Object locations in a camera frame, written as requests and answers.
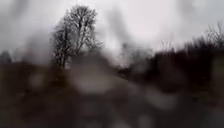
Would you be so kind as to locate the brown grass verge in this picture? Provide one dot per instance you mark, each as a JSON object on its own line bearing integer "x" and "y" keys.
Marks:
{"x": 23, "y": 90}

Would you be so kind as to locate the row of bare bushes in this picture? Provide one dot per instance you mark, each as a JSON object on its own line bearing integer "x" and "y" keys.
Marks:
{"x": 186, "y": 63}

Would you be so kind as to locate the bare tree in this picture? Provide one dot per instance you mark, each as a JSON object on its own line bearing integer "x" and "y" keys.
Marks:
{"x": 75, "y": 32}

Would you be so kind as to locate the grey path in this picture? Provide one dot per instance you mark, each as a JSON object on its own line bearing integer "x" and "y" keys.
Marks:
{"x": 110, "y": 106}

